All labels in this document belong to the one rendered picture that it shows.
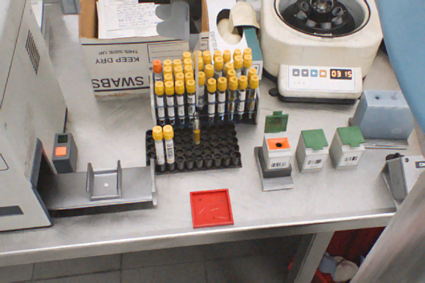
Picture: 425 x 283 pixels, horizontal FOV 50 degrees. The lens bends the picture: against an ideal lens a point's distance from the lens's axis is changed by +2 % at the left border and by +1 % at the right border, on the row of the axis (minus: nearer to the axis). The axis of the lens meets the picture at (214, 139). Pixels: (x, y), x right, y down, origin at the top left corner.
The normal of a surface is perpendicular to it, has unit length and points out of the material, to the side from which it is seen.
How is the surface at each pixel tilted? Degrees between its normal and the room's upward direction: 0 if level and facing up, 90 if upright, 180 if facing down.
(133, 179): 0
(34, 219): 90
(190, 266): 0
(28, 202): 90
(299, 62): 90
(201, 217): 0
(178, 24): 92
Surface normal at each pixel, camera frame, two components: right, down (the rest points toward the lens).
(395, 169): -0.99, 0.08
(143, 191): 0.02, -0.63
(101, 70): 0.09, 0.77
